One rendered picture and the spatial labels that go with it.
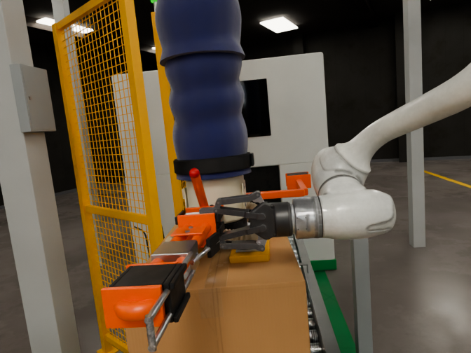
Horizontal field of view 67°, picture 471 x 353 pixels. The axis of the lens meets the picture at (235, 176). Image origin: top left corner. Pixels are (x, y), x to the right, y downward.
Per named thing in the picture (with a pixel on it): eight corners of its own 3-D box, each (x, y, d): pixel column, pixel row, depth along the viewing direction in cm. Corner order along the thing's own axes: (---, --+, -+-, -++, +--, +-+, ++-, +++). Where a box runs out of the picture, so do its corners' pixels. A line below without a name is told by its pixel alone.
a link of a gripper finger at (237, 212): (264, 221, 76) (265, 214, 76) (212, 213, 77) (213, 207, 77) (264, 216, 80) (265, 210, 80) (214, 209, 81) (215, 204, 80)
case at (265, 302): (186, 323, 141) (174, 224, 137) (287, 315, 140) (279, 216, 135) (142, 461, 82) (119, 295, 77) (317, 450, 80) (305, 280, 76)
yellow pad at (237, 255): (240, 227, 124) (239, 213, 123) (269, 225, 123) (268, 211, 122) (229, 264, 90) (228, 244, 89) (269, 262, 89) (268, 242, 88)
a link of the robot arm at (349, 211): (323, 252, 75) (313, 213, 87) (399, 248, 74) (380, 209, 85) (324, 211, 70) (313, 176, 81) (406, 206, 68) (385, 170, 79)
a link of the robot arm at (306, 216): (323, 244, 73) (294, 246, 74) (317, 230, 82) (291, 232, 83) (320, 200, 72) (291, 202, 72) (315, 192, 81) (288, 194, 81)
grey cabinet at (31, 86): (47, 132, 181) (37, 71, 176) (57, 130, 180) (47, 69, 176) (20, 132, 161) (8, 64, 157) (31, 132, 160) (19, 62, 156)
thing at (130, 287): (132, 297, 51) (127, 263, 51) (182, 295, 51) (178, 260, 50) (105, 329, 43) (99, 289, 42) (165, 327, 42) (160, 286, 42)
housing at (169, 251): (164, 265, 64) (161, 241, 63) (201, 263, 63) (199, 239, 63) (151, 281, 57) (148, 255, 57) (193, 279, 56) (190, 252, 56)
